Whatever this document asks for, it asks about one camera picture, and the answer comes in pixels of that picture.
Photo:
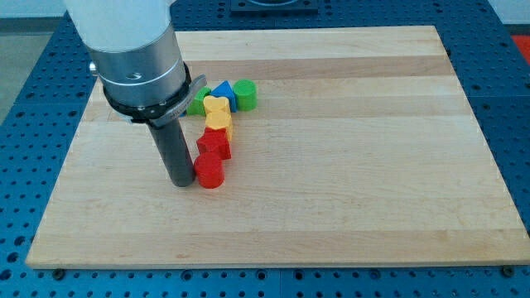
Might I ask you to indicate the blue triangle block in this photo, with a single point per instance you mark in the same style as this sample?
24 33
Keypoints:
224 89

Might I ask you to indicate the red cylinder block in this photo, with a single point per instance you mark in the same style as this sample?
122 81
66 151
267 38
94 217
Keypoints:
209 170

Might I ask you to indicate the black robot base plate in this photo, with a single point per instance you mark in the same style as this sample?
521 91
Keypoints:
244 6

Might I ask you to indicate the green cylinder block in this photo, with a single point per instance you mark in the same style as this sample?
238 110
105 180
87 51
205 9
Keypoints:
246 94

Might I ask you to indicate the light wooden board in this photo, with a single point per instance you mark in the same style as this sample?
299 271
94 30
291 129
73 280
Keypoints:
363 151

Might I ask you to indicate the yellow hexagon block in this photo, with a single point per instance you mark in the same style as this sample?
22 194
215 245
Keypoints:
218 120

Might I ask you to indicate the red star block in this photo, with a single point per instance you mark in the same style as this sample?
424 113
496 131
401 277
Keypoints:
215 141

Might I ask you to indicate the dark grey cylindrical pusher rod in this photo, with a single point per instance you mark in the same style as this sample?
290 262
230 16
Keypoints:
174 152

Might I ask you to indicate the yellow heart block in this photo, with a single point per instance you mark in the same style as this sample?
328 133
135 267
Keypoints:
216 104

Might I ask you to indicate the green block behind arm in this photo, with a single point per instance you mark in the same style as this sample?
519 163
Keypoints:
197 105

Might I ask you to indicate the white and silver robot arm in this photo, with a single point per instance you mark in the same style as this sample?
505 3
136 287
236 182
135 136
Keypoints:
135 54

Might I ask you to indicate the blue perforated table mat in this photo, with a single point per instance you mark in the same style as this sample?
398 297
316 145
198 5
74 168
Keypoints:
41 124

